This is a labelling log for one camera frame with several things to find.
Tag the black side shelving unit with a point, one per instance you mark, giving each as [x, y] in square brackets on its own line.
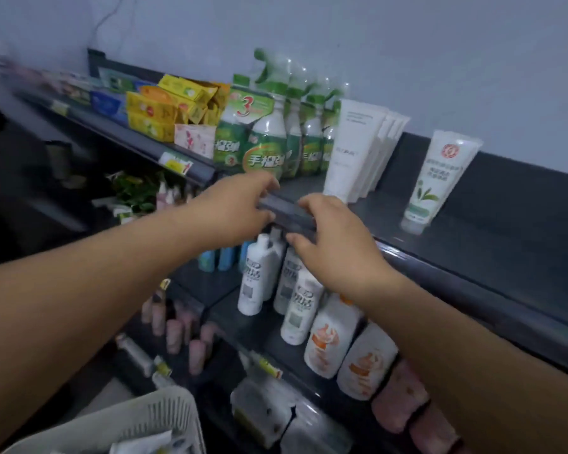
[9, 208]

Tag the cream slotted plastic basket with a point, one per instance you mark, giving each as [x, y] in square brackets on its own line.
[99, 420]

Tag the white orange-cap bottle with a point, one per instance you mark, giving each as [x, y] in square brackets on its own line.
[329, 340]
[367, 364]

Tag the person's right hand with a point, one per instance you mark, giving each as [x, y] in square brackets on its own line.
[345, 250]

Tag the dark grey shelf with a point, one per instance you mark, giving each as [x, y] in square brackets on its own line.
[501, 241]

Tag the green tea cleanser tube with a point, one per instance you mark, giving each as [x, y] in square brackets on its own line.
[438, 179]

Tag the stack of white hinged packs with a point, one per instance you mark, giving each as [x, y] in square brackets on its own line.
[265, 416]

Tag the person's left hand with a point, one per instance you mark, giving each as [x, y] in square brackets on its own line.
[232, 212]

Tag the row of pink tall bottles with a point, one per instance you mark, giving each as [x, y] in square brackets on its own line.
[174, 335]

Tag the yellow white price tag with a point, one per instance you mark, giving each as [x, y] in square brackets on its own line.
[267, 366]
[60, 107]
[163, 366]
[176, 164]

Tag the green spray cleaner twin pack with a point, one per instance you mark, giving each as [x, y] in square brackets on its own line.
[292, 146]
[265, 155]
[328, 137]
[311, 151]

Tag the blue toothpaste box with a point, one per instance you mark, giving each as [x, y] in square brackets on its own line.
[109, 107]

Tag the white yellow-label box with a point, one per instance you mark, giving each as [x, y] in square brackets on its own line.
[135, 354]
[164, 382]

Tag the person's left forearm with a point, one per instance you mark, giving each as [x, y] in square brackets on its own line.
[75, 316]

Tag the person's right forearm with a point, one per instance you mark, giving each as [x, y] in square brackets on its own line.
[478, 373]

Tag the teal toothpaste box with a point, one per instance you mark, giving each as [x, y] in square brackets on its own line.
[118, 80]

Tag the pile of tubes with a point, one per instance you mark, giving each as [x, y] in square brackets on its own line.
[146, 442]

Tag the stack of yellow boxes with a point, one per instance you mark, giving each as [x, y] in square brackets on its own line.
[156, 113]

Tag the pink white floral box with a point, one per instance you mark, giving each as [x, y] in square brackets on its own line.
[194, 141]

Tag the white cup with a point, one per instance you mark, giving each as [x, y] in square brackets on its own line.
[59, 160]

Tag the green leafy packet bundle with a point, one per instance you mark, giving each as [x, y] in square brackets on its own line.
[137, 193]

